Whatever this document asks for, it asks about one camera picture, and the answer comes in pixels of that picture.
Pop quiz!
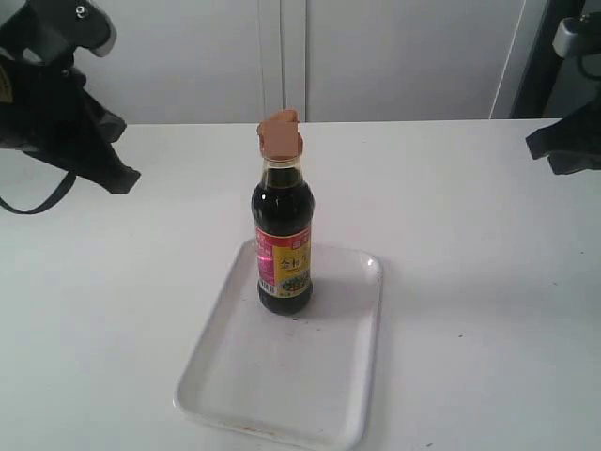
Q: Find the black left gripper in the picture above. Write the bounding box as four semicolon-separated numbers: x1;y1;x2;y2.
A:
1;52;141;194

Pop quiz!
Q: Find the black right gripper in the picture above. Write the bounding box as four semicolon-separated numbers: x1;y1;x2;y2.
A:
526;101;600;175

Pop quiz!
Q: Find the dark soy sauce bottle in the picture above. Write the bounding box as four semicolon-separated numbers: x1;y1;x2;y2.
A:
252;109;315;316

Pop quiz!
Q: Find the white rectangular plastic tray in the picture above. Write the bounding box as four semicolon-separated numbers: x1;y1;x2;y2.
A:
174;241;383;450

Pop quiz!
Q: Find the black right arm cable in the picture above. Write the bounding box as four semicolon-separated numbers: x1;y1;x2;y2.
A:
576;51;601;81

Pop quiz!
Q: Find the grey camera on left gripper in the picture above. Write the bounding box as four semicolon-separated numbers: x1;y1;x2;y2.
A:
1;0;116;65

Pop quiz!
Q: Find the grey camera on gripper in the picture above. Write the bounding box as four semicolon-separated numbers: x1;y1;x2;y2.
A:
1;0;116;65
552;12;600;58

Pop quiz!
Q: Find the grey camera on right gripper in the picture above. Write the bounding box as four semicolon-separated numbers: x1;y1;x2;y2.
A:
552;12;600;58

